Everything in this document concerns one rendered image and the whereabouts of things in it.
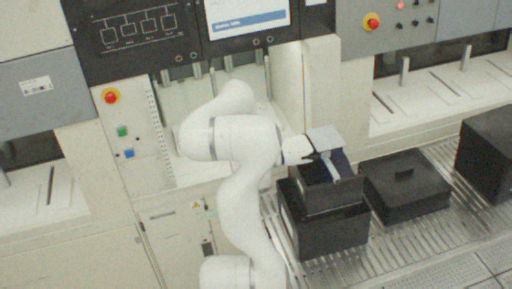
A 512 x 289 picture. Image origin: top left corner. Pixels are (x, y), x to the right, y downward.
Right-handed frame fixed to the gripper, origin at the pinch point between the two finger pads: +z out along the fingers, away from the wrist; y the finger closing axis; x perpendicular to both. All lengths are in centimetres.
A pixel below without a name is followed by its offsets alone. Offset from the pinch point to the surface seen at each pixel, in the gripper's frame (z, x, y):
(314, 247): -8.5, -34.5, 13.5
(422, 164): 47, -31, -9
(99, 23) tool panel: -62, 44, -28
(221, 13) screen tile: -24, 39, -29
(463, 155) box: 67, -31, -8
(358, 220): 7.8, -26.8, 13.6
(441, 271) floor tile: 74, -117, -9
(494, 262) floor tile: 105, -117, -3
